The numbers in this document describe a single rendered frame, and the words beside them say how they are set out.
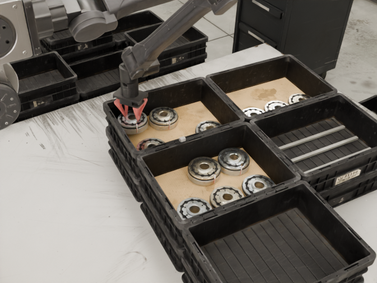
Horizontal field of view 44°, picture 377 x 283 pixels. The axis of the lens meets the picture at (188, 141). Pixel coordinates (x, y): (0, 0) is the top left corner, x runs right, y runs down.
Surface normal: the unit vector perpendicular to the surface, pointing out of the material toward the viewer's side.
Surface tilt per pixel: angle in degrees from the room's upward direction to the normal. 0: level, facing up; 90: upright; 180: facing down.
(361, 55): 0
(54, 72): 0
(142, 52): 71
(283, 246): 0
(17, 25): 90
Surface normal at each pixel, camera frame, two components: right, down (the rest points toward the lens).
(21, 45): 0.55, 0.55
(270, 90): 0.04, -0.76
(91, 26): 0.43, 0.90
